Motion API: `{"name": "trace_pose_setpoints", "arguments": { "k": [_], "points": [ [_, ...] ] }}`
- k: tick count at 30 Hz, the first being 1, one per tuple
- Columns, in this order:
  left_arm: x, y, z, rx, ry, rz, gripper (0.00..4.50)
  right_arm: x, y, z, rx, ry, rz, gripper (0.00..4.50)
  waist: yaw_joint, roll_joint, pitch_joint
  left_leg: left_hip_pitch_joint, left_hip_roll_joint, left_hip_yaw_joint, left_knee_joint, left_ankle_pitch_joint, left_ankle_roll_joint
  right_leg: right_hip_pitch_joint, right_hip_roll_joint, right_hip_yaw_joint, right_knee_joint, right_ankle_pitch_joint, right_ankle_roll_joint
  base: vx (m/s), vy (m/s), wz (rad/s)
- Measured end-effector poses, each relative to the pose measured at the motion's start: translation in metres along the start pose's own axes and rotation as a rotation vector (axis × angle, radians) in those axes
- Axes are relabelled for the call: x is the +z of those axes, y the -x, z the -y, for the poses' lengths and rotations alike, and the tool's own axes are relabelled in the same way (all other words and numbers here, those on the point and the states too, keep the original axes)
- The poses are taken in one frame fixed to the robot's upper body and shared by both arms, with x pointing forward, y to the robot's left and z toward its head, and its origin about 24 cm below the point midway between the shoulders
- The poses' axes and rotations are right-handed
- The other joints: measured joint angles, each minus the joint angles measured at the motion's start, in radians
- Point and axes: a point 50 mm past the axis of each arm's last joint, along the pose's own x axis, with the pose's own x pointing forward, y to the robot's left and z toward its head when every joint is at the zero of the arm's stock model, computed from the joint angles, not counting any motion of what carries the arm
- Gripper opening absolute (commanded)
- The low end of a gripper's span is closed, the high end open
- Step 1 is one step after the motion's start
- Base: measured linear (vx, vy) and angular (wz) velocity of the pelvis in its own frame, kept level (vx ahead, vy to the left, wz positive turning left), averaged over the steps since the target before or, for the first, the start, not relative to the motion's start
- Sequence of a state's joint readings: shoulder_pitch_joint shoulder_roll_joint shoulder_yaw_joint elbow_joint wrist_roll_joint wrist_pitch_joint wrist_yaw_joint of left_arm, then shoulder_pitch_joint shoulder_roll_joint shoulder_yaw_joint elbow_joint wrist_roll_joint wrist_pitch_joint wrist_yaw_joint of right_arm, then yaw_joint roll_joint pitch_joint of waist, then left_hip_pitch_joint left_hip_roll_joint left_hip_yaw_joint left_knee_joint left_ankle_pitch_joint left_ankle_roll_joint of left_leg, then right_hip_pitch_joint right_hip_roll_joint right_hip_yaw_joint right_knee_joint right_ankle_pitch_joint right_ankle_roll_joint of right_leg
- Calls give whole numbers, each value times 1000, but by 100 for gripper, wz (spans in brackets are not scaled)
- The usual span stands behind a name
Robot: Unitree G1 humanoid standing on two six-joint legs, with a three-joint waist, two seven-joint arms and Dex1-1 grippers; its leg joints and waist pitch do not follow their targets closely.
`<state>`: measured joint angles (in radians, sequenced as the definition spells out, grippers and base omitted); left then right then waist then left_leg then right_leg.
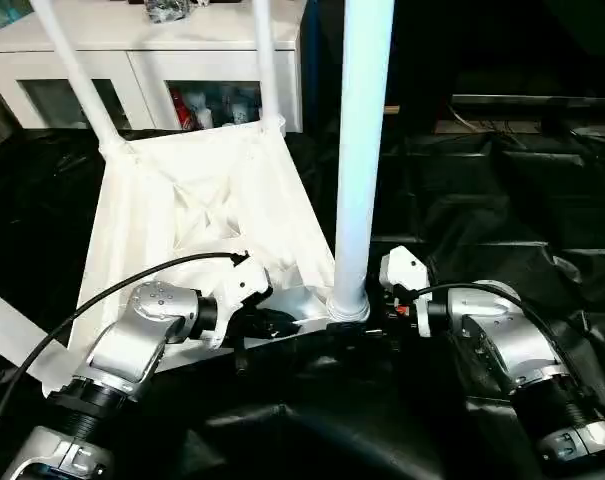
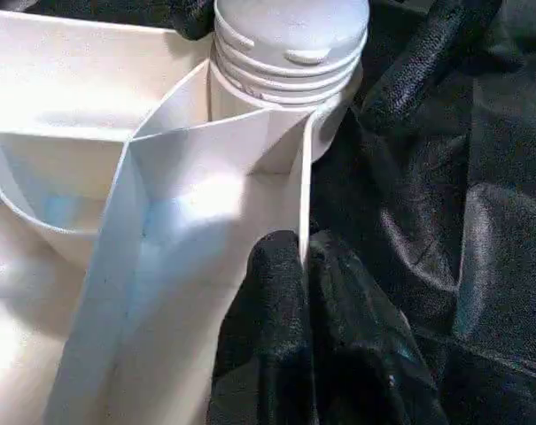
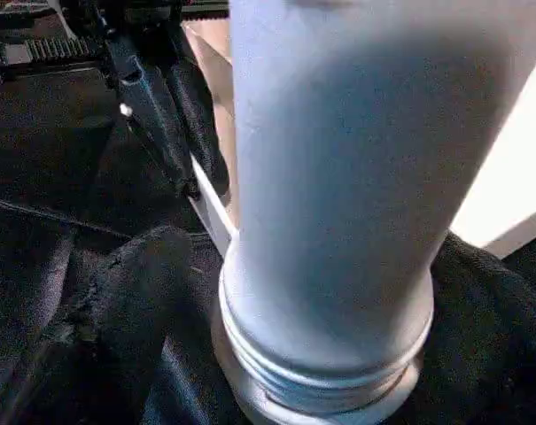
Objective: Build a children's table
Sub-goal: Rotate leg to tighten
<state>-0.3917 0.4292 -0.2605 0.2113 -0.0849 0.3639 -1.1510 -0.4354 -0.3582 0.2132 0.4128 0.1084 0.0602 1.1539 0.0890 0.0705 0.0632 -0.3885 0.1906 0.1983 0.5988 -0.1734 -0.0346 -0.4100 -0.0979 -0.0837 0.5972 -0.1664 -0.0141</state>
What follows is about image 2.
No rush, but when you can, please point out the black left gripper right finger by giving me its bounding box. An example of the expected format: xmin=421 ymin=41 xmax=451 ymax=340
xmin=306 ymin=228 xmax=451 ymax=425

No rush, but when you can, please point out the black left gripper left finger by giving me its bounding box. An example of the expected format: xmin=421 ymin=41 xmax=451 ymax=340
xmin=204 ymin=228 xmax=316 ymax=425

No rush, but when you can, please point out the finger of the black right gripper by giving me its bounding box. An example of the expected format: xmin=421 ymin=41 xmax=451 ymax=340
xmin=171 ymin=0 xmax=220 ymax=43
xmin=359 ymin=0 xmax=507 ymax=135

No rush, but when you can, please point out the white plastic table leg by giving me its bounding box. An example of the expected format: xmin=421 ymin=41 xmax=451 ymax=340
xmin=206 ymin=0 xmax=372 ymax=111

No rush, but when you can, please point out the white plastic table top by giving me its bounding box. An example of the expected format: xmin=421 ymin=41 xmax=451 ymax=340
xmin=0 ymin=7 xmax=367 ymax=425

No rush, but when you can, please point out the black mat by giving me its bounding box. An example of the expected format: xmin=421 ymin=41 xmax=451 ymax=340
xmin=0 ymin=0 xmax=536 ymax=425

